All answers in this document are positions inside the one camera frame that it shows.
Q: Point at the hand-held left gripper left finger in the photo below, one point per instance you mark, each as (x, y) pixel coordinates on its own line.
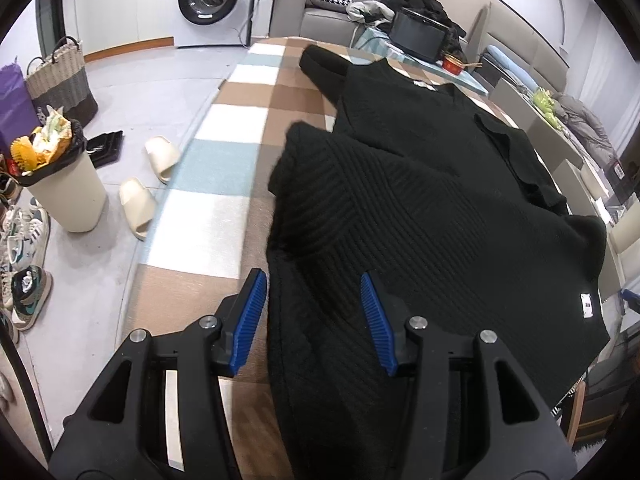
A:
(247, 317)

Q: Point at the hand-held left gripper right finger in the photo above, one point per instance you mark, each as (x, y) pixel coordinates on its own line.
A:
(377, 325)

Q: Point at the black knit sweater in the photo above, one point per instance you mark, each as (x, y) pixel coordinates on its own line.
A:
(400, 200)

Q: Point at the pile of black clothes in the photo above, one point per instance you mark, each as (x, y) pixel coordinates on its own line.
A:
(425, 2)

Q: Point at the cream slipper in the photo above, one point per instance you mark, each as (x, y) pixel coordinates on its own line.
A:
(137, 207)
(162, 157)

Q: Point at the checked blanket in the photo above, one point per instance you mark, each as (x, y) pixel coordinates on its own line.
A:
(220, 125)

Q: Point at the grey and green sneaker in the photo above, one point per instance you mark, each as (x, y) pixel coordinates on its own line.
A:
(30, 297)

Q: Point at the black floor tray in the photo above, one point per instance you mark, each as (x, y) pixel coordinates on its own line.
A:
(104, 149)

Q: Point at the beige trash bin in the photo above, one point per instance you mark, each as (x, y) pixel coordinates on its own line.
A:
(65, 190)

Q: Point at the white sneaker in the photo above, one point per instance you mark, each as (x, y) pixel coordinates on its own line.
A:
(30, 240)

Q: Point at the beige chair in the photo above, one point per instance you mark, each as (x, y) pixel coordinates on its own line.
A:
(520, 105)

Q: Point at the red bowl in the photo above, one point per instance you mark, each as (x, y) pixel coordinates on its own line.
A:
(452, 64)

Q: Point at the green plush item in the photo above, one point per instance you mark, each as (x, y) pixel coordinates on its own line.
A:
(546, 105)

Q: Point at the wooden chopsticks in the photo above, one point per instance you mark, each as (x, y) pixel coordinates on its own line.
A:
(474, 64)

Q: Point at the teal cloth covered side table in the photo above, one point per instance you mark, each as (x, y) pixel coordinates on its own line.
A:
(375, 42)

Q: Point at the grey jacket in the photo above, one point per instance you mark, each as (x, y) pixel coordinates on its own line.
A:
(585, 125)

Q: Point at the blue pillow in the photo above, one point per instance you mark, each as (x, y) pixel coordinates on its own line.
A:
(505, 62)

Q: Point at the black monitor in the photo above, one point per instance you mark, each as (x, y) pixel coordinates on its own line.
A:
(417, 35)

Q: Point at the white washing machine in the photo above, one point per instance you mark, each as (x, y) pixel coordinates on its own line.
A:
(220, 25)

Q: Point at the grey sofa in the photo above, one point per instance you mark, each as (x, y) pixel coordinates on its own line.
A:
(320, 22)

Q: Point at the pale grey garment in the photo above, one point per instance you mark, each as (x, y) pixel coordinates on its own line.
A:
(370, 10)

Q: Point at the grey padded headboard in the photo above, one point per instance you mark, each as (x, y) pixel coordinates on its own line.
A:
(525, 45)

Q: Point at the purple bag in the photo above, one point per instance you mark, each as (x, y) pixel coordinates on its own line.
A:
(12, 105)

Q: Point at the black and white patterned pillow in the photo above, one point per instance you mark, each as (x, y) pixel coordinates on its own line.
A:
(327, 0)

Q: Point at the white cabinet with wooden trim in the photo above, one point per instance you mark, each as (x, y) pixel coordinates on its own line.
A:
(130, 10)

